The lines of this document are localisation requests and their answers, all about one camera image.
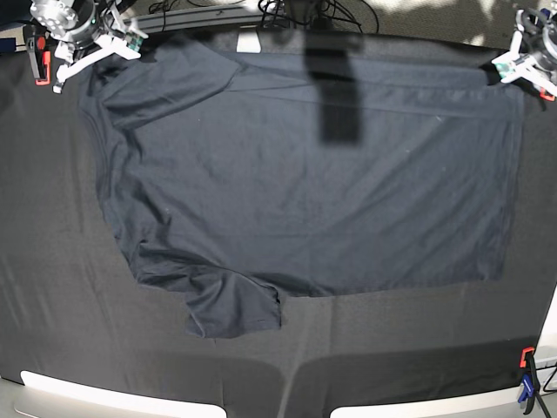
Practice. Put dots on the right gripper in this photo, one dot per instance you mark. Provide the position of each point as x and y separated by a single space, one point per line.
102 34

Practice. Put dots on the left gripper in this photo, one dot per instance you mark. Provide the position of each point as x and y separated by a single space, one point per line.
513 65

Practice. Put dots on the dark grey t-shirt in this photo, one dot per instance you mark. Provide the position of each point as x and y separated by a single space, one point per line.
235 179

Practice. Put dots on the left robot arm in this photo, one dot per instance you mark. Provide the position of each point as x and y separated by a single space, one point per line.
539 35

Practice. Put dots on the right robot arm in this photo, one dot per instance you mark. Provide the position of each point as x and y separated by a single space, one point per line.
58 16

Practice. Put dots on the red clamp far right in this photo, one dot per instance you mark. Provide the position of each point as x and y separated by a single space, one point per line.
544 94

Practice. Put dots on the red black clamp far left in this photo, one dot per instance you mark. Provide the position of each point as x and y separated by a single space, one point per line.
36 45

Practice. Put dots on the black table cloth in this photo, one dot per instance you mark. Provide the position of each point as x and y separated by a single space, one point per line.
71 308

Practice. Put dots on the red blue clamp near right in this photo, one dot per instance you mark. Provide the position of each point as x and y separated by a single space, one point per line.
530 384

